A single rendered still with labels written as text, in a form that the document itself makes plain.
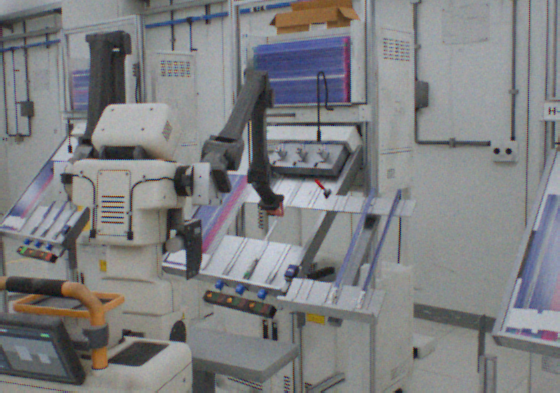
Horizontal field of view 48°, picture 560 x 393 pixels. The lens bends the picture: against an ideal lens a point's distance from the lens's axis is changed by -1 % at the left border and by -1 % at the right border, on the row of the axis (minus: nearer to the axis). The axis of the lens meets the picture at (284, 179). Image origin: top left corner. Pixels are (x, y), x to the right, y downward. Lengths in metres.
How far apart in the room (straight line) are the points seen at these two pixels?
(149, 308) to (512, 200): 2.61
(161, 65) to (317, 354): 1.89
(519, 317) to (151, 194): 1.07
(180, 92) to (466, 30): 1.73
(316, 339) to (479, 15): 2.21
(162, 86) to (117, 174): 2.04
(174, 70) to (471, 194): 1.92
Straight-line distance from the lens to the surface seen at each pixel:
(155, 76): 3.71
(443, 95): 4.06
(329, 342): 2.65
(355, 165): 2.59
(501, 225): 3.97
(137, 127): 1.76
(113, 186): 1.73
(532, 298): 1.97
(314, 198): 2.54
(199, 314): 4.07
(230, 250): 2.59
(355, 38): 2.58
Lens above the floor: 1.36
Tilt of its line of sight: 6 degrees down
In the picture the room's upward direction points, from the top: 1 degrees counter-clockwise
